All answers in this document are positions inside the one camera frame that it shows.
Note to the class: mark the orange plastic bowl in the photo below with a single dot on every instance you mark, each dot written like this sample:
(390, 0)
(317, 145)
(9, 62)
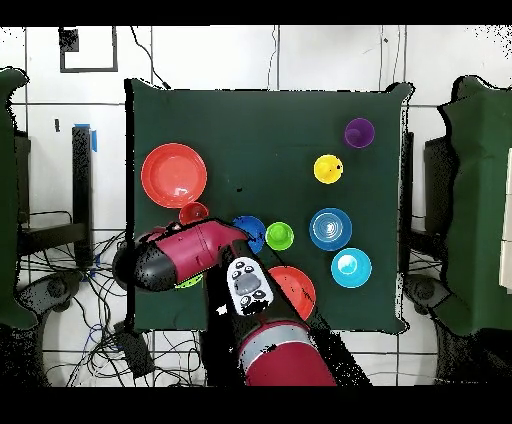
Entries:
(174, 175)
(298, 290)

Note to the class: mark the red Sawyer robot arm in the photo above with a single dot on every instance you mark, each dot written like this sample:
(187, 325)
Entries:
(192, 250)

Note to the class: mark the dark blue plastic bowl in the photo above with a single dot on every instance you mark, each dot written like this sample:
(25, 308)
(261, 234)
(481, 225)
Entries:
(252, 230)

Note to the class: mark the green plastic cup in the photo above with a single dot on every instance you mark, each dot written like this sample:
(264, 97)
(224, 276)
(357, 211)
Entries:
(279, 236)

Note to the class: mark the orange plastic cup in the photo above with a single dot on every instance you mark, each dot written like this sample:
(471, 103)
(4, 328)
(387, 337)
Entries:
(192, 212)

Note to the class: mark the blue ribbed plastic bowl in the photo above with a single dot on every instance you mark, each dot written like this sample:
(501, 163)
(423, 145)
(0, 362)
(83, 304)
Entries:
(330, 230)

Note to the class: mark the dark green tablecloth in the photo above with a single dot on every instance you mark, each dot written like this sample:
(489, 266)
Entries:
(260, 132)

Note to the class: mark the yellow plastic cup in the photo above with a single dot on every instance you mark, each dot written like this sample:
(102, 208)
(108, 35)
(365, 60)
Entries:
(326, 170)

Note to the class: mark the green plastic bowl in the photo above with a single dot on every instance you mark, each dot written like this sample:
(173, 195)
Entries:
(190, 282)

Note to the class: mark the light blue plastic bowl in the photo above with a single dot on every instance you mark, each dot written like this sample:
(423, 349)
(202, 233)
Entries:
(351, 268)

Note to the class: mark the purple plastic cup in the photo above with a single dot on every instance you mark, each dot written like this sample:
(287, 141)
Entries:
(359, 134)

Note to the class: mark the blue tape strip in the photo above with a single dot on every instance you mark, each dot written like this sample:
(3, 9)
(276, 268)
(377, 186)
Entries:
(94, 140)

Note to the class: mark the black power brick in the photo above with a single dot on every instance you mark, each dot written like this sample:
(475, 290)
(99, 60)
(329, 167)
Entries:
(136, 352)

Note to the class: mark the dark green cloth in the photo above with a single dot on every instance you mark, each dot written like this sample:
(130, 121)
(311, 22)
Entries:
(480, 200)
(8, 200)

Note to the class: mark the black metal post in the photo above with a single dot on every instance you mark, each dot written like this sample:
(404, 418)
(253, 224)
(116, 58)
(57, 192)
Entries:
(82, 180)
(408, 180)

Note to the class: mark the grey pedestal foot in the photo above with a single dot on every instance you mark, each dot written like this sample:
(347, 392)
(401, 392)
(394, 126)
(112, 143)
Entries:
(56, 288)
(426, 290)

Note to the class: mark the black square frame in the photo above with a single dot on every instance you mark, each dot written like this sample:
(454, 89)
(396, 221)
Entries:
(88, 70)

